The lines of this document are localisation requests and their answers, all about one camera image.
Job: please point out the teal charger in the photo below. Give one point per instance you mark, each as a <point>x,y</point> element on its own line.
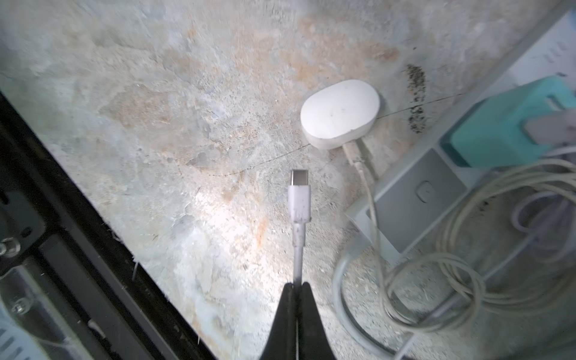
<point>516,127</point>

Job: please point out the white power strip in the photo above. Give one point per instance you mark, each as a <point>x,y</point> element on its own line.
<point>417,192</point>

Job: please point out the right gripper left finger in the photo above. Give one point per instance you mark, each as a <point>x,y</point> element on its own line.
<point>281,343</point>

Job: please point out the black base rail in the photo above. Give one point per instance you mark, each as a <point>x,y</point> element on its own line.
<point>69,288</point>

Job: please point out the white earbud case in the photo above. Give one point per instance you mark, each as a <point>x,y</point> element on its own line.
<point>340,113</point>

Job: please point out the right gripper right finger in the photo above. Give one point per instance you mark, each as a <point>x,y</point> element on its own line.
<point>312,341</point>

